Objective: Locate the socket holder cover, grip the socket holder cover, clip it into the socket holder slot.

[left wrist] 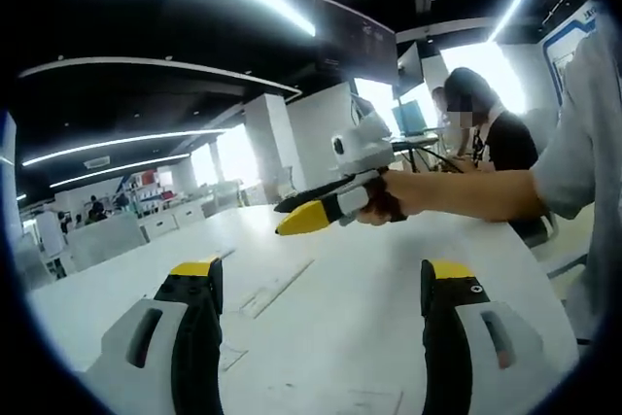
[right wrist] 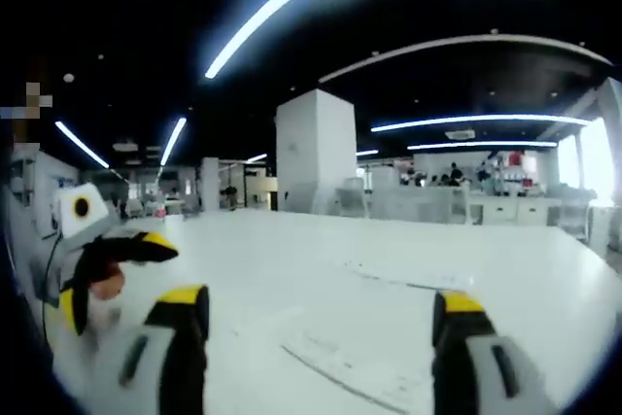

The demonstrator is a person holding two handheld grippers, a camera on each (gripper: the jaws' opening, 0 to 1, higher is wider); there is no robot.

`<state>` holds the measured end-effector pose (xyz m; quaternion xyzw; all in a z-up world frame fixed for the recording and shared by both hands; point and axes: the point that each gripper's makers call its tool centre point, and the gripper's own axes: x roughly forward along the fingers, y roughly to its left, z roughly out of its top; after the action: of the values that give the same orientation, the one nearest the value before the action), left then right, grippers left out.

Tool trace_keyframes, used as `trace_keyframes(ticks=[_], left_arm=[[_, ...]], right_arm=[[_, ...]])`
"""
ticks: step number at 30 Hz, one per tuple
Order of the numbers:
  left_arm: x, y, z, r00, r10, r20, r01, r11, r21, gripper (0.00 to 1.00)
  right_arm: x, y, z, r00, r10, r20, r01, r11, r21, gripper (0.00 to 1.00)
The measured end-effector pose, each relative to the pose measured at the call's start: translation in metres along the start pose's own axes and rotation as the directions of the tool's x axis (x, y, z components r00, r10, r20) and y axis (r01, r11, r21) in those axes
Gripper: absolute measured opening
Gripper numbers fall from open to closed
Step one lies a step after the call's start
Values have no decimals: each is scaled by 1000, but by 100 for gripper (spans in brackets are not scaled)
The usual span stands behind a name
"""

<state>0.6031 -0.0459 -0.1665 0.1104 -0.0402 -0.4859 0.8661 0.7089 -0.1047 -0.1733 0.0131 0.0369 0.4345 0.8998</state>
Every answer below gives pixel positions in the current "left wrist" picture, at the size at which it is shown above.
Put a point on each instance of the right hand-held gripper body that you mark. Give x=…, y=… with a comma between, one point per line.
x=364, y=150

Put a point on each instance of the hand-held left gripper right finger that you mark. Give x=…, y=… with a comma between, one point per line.
x=466, y=361

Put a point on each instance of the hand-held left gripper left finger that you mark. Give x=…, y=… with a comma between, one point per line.
x=160, y=361

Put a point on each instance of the person's right hand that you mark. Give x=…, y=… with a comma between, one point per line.
x=389, y=203

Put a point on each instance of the blue laptop screen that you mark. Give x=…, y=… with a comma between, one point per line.
x=410, y=116

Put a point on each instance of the white square pillar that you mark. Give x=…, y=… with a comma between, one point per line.
x=265, y=143

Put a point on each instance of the small dark hanging monitor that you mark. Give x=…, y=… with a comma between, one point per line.
x=410, y=67

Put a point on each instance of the large dark hanging monitor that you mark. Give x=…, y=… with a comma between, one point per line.
x=355, y=41

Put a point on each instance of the shelf with colourful boxes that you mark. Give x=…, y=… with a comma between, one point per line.
x=150, y=189

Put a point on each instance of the white curved ceiling trim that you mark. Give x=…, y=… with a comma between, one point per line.
x=160, y=67

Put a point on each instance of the small ceiling air conditioner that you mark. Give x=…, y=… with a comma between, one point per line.
x=97, y=162

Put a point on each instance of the person's grey shirt torso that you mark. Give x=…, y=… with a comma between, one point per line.
x=597, y=143

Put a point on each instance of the blue framed wall board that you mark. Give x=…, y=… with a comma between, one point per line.
x=559, y=45

